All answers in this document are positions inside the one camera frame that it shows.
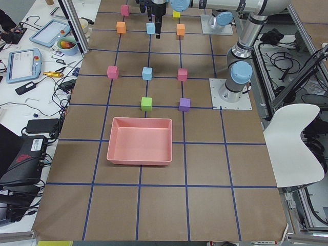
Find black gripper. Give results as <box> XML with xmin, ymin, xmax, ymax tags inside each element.
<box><xmin>138</xmin><ymin>0</ymin><xmax>167</xmax><ymax>39</ymax></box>

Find light blue block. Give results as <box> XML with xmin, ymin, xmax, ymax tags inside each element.
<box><xmin>142</xmin><ymin>67</ymin><xmax>153</xmax><ymax>80</ymax></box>
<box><xmin>146</xmin><ymin>22</ymin><xmax>156</xmax><ymax>35</ymax></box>

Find yellow block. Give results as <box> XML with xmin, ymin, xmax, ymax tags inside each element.
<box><xmin>172</xmin><ymin>10</ymin><xmax>181</xmax><ymax>18</ymax></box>

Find right far pink block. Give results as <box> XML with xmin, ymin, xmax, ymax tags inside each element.
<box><xmin>120</xmin><ymin>5</ymin><xmax>130</xmax><ymax>16</ymax></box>

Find pink block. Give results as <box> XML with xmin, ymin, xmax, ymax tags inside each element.
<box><xmin>120</xmin><ymin>5</ymin><xmax>130</xmax><ymax>16</ymax></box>
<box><xmin>107</xmin><ymin>66</ymin><xmax>119</xmax><ymax>79</ymax></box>
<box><xmin>177</xmin><ymin>68</ymin><xmax>188</xmax><ymax>81</ymax></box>

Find near orange block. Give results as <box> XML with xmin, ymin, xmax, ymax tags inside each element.
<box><xmin>176</xmin><ymin>24</ymin><xmax>186</xmax><ymax>36</ymax></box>

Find orange block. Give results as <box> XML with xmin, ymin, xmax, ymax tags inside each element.
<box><xmin>176</xmin><ymin>24</ymin><xmax>186</xmax><ymax>36</ymax></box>
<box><xmin>116</xmin><ymin>22</ymin><xmax>127</xmax><ymax>34</ymax></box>

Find far orange block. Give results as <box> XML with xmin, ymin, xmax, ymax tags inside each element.
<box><xmin>116</xmin><ymin>22</ymin><xmax>127</xmax><ymax>34</ymax></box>

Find left near pink block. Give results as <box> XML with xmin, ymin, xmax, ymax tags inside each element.
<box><xmin>177</xmin><ymin>68</ymin><xmax>188</xmax><ymax>81</ymax></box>

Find beige bowl with lemon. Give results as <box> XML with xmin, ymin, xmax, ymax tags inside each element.
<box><xmin>79</xmin><ymin>18</ymin><xmax>92</xmax><ymax>38</ymax></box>

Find left far pink block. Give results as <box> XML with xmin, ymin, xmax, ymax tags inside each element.
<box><xmin>107</xmin><ymin>66</ymin><xmax>119</xmax><ymax>79</ymax></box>

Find green block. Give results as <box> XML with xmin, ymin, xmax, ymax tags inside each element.
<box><xmin>141</xmin><ymin>97</ymin><xmax>152</xmax><ymax>111</ymax></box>

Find blue bowl with fruit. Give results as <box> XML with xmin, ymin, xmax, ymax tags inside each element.
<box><xmin>57</xmin><ymin>36</ymin><xmax>78</xmax><ymax>56</ymax></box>

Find left purple block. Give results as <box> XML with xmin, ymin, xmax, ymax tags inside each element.
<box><xmin>178</xmin><ymin>98</ymin><xmax>191</xmax><ymax>112</ymax></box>

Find scissors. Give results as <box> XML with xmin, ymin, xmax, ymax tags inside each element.
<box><xmin>55</xmin><ymin>61</ymin><xmax>75</xmax><ymax>73</ymax></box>

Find far teach pendant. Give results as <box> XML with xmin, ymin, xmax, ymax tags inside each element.
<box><xmin>29</xmin><ymin>20</ymin><xmax>71</xmax><ymax>47</ymax></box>

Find teach pendant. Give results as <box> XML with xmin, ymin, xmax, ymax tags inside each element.
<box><xmin>6</xmin><ymin>48</ymin><xmax>42</xmax><ymax>84</ymax></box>
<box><xmin>29</xmin><ymin>20</ymin><xmax>71</xmax><ymax>47</ymax></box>

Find brass cylinder tool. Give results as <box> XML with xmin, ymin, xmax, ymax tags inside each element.
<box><xmin>43</xmin><ymin>71</ymin><xmax>64</xmax><ymax>78</ymax></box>

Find pink tray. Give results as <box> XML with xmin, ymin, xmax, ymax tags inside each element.
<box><xmin>107</xmin><ymin>117</ymin><xmax>173</xmax><ymax>166</ymax></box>

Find near teach pendant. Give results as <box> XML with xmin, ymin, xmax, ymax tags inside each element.
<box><xmin>6</xmin><ymin>48</ymin><xmax>42</xmax><ymax>84</ymax></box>

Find black power adapter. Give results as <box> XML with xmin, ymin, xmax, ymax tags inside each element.
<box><xmin>15</xmin><ymin>81</ymin><xmax>36</xmax><ymax>95</ymax></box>

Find black red computer case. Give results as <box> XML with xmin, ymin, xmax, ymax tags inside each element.
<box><xmin>1</xmin><ymin>135</ymin><xmax>48</xmax><ymax>194</ymax></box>

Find white chair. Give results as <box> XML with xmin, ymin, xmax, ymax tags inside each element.
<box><xmin>263</xmin><ymin>104</ymin><xmax>324</xmax><ymax>188</ymax></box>

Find aluminium frame post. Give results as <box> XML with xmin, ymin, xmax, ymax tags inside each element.
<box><xmin>58</xmin><ymin>0</ymin><xmax>90</xmax><ymax>55</ymax></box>

